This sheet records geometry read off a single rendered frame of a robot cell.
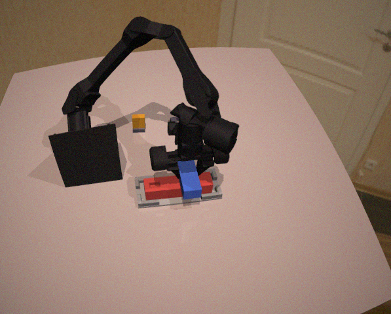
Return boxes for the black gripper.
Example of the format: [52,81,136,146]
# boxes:
[149,134,230,179]

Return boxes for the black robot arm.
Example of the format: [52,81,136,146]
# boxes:
[62,16,239,154]

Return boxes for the yellow rectangular block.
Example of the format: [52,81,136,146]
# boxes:
[132,114,145,129]

